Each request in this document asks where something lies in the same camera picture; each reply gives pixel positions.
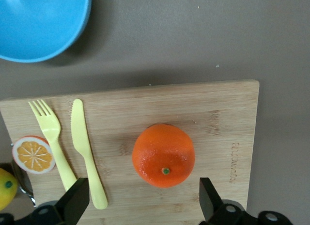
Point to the yellow plastic fork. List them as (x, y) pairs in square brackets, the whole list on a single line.
[(52, 133)]

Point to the shiny metal utensil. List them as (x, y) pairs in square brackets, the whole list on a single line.
[(23, 181)]

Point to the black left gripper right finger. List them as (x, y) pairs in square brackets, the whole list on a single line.
[(208, 198)]

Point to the blue bowl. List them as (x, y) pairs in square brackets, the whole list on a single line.
[(36, 24)]

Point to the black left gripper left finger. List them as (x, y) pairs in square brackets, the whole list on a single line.
[(75, 198)]

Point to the wooden cutting board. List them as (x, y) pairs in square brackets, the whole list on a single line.
[(145, 106)]

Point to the orange fruit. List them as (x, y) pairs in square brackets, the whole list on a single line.
[(163, 154)]

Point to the yellow plastic knife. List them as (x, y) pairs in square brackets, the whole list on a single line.
[(78, 128)]

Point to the yellow lemon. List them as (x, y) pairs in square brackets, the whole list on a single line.
[(6, 191)]

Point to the toy orange slice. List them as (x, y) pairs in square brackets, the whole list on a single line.
[(34, 156)]

